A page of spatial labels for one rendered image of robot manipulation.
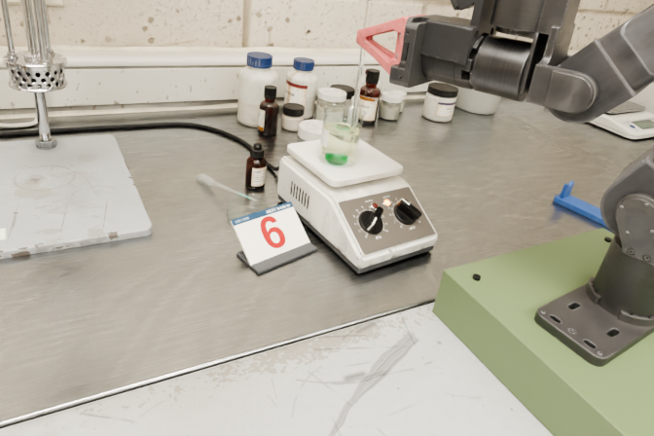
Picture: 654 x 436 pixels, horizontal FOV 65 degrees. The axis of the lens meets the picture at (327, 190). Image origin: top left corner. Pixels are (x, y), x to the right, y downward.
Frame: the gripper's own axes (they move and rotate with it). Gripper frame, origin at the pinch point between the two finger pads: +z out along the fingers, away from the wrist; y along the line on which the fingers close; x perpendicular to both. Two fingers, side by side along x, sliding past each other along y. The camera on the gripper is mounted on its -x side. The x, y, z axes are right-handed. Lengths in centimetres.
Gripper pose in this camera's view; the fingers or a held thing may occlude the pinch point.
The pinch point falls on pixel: (364, 37)
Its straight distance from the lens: 63.1
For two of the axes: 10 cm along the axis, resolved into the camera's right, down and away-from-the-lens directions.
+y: -6.0, 3.0, -7.4
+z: -7.9, -3.3, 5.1
